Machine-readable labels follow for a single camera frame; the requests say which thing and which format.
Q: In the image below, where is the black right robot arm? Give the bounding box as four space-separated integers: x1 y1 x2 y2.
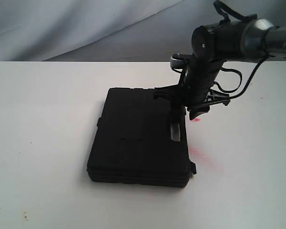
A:
154 19 286 124

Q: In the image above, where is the black plastic tool case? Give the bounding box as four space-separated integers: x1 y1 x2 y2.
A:
87 88 197 187

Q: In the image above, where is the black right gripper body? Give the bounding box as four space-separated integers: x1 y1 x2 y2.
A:
154 84 230 110

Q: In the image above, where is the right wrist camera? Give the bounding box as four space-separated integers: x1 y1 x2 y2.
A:
170 53 191 70

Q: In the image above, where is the white backdrop cloth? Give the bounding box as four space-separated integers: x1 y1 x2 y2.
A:
0 0 286 63

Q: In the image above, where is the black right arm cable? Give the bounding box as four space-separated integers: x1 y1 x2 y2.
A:
212 0 286 99

